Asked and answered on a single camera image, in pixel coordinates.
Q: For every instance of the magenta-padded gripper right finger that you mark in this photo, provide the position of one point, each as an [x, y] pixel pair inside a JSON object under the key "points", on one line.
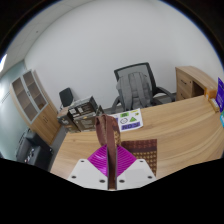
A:
{"points": [[135, 171]]}

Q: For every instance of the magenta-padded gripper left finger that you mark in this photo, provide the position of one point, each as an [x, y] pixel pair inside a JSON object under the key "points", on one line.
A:
{"points": [[87, 171]]}

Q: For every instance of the brown patterned towel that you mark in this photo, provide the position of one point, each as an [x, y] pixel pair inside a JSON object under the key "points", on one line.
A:
{"points": [[111, 146]]}

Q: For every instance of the large dark brown box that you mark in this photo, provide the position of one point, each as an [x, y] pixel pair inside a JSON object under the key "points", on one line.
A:
{"points": [[85, 123]]}

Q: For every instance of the white sticker sheet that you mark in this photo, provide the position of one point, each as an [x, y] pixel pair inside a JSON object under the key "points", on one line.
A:
{"points": [[129, 120]]}

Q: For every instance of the tall brown coffee box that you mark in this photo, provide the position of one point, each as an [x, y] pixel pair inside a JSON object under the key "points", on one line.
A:
{"points": [[64, 120]]}

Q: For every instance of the black floor unit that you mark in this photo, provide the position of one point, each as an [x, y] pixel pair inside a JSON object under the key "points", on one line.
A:
{"points": [[33, 150]]}

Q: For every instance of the grey backpack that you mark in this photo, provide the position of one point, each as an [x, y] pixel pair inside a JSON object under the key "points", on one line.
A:
{"points": [[135, 90]]}

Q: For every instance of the wooden glass-door cabinet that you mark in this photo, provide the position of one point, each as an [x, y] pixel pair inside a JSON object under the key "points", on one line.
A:
{"points": [[36, 106]]}

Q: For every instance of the wooden drawer cabinet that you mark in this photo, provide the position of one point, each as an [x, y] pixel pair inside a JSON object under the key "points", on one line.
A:
{"points": [[185, 83]]}

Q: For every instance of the blue packet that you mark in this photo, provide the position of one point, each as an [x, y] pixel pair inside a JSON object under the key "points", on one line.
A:
{"points": [[222, 119]]}

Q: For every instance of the black mesh office chair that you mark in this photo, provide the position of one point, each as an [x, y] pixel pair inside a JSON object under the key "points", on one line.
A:
{"points": [[133, 68]]}

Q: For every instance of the small orange box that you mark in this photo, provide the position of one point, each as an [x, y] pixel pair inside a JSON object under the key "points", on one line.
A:
{"points": [[214, 105]]}

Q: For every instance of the purple box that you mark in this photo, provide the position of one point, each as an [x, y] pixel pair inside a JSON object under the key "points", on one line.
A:
{"points": [[220, 90]]}

